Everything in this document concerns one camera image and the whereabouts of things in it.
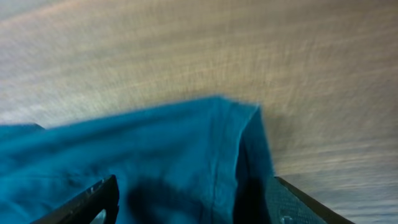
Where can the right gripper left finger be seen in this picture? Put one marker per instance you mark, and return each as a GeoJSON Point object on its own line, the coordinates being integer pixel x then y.
{"type": "Point", "coordinates": [97, 204]}

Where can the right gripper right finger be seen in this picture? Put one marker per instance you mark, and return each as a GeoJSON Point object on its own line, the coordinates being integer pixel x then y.
{"type": "Point", "coordinates": [287, 204]}

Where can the navy blue shorts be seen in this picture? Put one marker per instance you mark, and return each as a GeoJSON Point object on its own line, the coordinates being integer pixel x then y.
{"type": "Point", "coordinates": [177, 163]}

